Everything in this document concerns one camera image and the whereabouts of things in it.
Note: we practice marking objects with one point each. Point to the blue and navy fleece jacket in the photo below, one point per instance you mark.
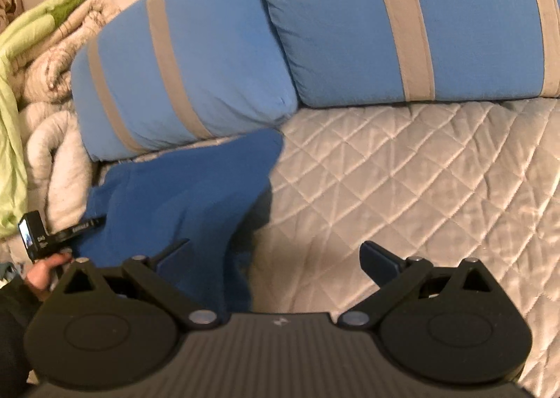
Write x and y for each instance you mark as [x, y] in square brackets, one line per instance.
[183, 197]

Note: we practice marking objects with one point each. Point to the person's left hand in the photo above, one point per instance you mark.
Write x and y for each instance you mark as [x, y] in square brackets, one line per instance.
[41, 275]

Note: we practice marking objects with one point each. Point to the beige quilted bedspread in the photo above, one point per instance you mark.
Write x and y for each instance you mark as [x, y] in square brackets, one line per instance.
[415, 188]

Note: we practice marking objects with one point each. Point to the person's left forearm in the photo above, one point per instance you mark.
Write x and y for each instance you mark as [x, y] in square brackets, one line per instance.
[15, 337]

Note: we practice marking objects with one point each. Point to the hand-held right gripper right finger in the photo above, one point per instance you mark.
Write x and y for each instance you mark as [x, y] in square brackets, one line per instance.
[379, 261]

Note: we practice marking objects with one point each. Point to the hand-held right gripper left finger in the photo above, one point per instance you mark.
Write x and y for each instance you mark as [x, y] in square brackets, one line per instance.
[175, 257]

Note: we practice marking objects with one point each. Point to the pile of blankets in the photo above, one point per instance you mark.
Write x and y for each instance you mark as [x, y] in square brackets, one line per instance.
[11, 140]

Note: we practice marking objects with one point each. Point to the white fluffy comforter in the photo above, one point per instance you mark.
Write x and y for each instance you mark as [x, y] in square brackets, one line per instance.
[61, 149]

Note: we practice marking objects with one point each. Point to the blue pillow with grey stripes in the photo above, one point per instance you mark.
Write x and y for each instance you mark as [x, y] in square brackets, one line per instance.
[472, 22]
[210, 65]

